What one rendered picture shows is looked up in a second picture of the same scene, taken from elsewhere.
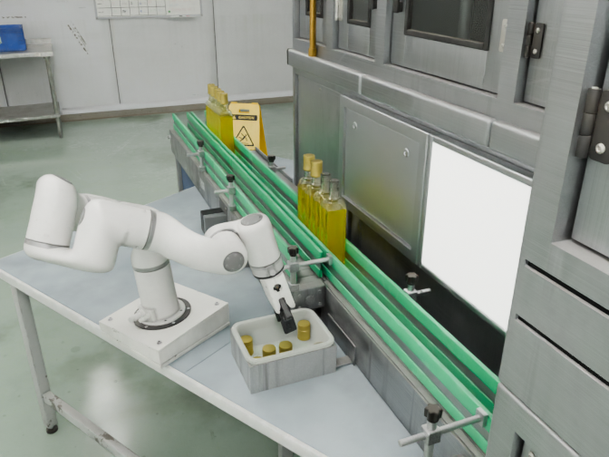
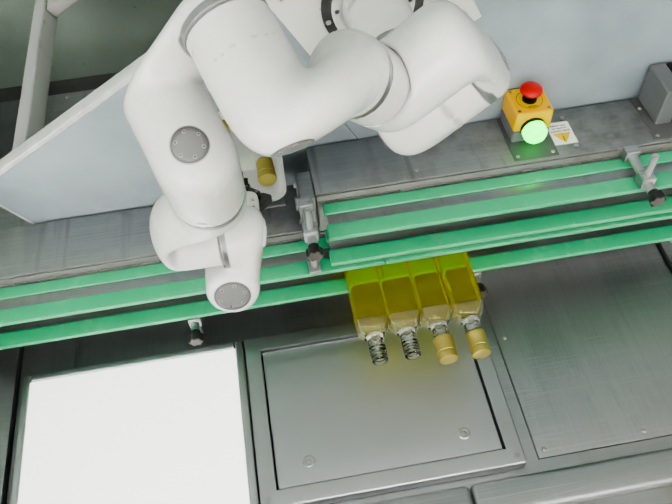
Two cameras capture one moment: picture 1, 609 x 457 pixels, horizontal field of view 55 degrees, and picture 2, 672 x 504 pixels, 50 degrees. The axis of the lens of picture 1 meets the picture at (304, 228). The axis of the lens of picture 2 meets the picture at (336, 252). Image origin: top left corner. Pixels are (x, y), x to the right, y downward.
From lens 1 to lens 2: 1.30 m
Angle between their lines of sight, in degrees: 55
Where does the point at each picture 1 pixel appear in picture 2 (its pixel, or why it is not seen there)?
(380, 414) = (105, 201)
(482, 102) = not seen: outside the picture
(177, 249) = (159, 212)
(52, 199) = (229, 118)
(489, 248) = (114, 438)
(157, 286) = not seen: hidden behind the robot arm
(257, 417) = (119, 88)
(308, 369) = not seen: hidden behind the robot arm
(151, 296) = (354, 24)
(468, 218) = (156, 451)
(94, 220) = (155, 168)
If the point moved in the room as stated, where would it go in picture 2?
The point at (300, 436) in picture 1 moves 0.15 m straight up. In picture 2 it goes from (75, 127) to (70, 191)
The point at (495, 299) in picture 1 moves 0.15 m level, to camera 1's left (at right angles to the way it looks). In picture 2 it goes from (95, 393) to (103, 352)
